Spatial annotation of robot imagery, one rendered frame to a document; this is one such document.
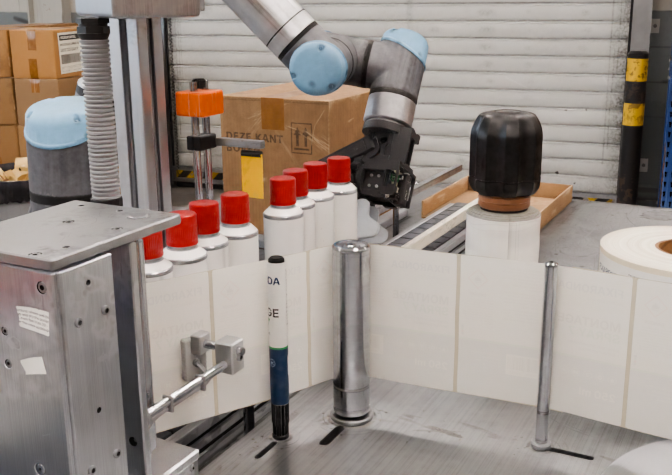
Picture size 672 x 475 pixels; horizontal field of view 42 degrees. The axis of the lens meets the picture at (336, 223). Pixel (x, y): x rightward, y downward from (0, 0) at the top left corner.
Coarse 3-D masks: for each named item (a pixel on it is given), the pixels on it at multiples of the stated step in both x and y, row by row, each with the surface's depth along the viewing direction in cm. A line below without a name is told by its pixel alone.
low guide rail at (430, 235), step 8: (464, 208) 164; (448, 216) 158; (456, 216) 158; (464, 216) 163; (440, 224) 152; (448, 224) 155; (456, 224) 159; (424, 232) 147; (432, 232) 148; (440, 232) 152; (416, 240) 143; (424, 240) 145; (432, 240) 149; (416, 248) 142
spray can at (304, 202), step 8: (288, 168) 115; (296, 168) 115; (296, 176) 112; (304, 176) 113; (296, 184) 113; (304, 184) 113; (296, 192) 113; (304, 192) 114; (304, 200) 113; (312, 200) 115; (304, 208) 113; (312, 208) 114; (304, 216) 113; (312, 216) 114; (304, 224) 113; (312, 224) 114; (304, 232) 114; (312, 232) 115; (304, 240) 114; (312, 240) 115; (304, 248) 114; (312, 248) 115
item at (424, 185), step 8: (448, 168) 177; (456, 168) 178; (432, 176) 169; (440, 176) 170; (448, 176) 174; (416, 184) 162; (424, 184) 163; (432, 184) 167; (416, 192) 160; (384, 208) 148
